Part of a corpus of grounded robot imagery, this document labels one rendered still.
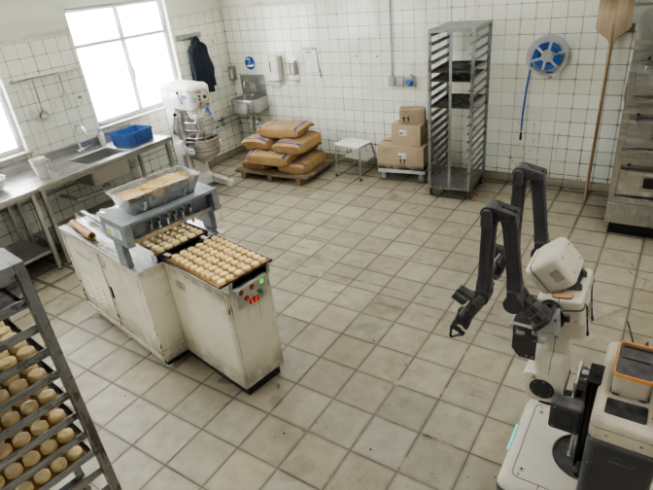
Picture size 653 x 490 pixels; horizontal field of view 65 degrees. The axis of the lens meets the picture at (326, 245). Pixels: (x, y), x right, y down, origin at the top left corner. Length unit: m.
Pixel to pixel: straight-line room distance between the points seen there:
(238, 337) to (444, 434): 1.35
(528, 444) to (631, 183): 3.02
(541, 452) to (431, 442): 0.64
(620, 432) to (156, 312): 2.77
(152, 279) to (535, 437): 2.48
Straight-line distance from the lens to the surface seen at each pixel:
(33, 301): 1.71
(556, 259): 2.18
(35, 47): 6.51
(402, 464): 3.13
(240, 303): 3.13
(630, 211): 5.43
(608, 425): 2.38
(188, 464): 3.35
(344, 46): 7.07
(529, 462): 2.85
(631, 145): 5.19
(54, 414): 2.00
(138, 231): 3.56
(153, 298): 3.67
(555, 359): 2.44
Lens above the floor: 2.45
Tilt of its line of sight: 28 degrees down
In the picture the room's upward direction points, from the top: 6 degrees counter-clockwise
